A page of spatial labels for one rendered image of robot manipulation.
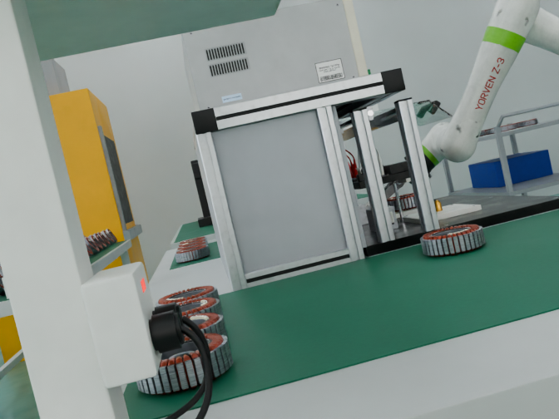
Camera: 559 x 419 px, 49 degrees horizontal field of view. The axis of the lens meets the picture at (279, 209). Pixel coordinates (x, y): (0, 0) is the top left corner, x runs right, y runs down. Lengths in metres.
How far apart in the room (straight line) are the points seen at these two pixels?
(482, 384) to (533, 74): 7.45
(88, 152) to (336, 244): 3.87
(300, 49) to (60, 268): 0.98
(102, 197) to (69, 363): 4.43
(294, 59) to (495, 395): 1.01
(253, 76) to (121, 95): 5.54
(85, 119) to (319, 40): 3.74
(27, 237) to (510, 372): 0.42
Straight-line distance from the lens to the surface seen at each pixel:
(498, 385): 0.55
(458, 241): 1.11
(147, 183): 6.78
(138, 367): 0.53
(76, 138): 5.01
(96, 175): 4.97
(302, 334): 0.80
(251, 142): 1.24
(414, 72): 7.33
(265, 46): 1.40
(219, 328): 0.83
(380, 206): 1.30
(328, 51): 1.42
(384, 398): 0.56
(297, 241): 1.25
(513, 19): 1.94
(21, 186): 0.55
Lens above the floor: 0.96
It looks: 3 degrees down
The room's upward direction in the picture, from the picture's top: 13 degrees counter-clockwise
